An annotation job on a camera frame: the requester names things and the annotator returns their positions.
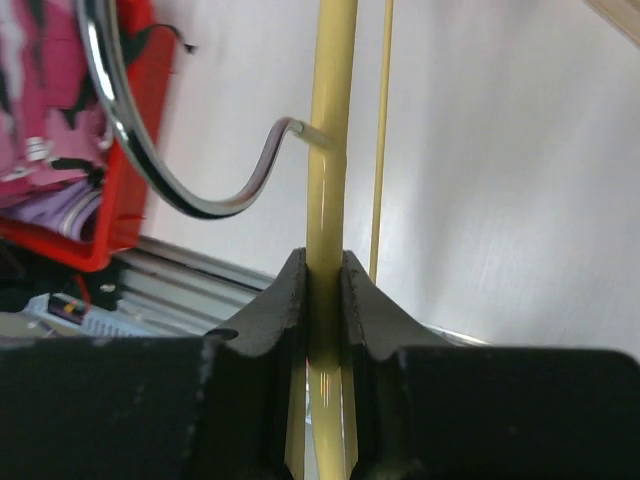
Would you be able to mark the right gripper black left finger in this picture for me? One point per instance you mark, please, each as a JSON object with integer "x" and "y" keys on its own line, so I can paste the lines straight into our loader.
{"x": 226, "y": 405}

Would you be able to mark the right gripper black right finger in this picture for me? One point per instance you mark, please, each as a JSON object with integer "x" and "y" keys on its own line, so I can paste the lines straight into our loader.
{"x": 428, "y": 409}

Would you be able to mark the pink camouflage trousers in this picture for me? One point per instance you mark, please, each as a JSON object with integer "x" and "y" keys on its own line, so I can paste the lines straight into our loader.
{"x": 53, "y": 130}

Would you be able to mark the purple folded garment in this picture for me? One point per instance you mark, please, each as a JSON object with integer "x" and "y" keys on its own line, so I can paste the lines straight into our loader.
{"x": 70, "y": 212}

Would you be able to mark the red plastic bin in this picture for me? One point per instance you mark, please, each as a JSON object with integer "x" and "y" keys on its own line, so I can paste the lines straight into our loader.
{"x": 118, "y": 223}

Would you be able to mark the wooden clothes rack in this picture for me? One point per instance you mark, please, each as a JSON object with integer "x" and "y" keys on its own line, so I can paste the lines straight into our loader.
{"x": 624, "y": 15}

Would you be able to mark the aluminium mounting rail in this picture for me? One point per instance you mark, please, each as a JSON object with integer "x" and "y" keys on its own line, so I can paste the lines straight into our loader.
{"x": 176, "y": 290}

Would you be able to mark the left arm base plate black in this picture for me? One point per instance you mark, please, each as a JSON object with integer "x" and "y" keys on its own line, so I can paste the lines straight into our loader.
{"x": 26, "y": 275}

